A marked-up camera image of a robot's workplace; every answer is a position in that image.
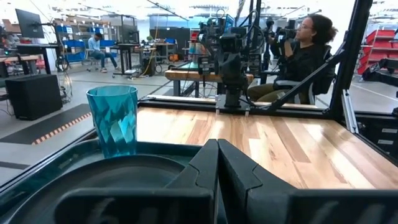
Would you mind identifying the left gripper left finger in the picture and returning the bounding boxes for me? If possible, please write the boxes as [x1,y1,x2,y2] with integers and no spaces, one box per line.
[54,138,220,224]

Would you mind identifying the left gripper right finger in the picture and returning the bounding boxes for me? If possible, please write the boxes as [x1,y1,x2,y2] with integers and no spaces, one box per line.
[217,138,398,224]

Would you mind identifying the dark grey round plate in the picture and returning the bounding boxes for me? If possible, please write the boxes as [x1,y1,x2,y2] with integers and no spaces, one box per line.
[5,154,188,224]

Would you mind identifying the blue translucent faceted cup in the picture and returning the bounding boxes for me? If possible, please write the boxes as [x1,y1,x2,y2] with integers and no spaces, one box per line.
[86,85,139,159]

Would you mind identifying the dark green plastic tray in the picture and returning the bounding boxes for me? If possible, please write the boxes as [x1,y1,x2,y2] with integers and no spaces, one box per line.
[0,138,206,224]

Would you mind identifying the wooden workbench table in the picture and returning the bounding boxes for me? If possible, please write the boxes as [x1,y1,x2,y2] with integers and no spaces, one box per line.
[164,68,255,98]

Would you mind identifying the seated person at robot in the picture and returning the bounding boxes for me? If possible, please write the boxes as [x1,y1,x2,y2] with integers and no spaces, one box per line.
[247,13,339,105]

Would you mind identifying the black office chair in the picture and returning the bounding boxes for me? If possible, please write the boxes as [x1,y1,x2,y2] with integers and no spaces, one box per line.
[272,45,338,106]

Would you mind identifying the black standing desk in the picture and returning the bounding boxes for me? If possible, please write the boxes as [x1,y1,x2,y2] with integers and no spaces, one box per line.
[111,42,144,78]

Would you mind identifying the seated person far away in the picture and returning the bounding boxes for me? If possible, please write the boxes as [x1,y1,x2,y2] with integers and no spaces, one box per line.
[86,32,121,74]

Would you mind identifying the red storage bins shelf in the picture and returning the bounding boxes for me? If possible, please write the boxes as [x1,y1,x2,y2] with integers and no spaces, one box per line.
[356,29,398,76]

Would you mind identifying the black mat hazard stripes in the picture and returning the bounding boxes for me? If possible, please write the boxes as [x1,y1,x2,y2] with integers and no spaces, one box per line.
[0,103,93,146]

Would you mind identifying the blue storage bins shelf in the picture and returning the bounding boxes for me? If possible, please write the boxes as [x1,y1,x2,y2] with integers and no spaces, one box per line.
[55,24,116,63]

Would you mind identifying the black box cabinet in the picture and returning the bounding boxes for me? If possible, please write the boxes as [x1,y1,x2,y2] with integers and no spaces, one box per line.
[4,73,63,121]

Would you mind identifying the black desk with monitor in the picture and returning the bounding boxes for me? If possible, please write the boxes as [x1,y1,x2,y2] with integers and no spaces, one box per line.
[0,42,60,79]

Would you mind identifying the black computer monitor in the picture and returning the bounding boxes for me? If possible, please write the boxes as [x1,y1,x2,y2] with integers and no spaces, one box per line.
[14,8,46,39]

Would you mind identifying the black aluminium table frame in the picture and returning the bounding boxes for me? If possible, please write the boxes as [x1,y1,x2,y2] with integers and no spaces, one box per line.
[0,0,398,194]

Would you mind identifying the silver frame bracket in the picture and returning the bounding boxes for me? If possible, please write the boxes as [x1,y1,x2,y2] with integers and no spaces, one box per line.
[341,89,359,135]

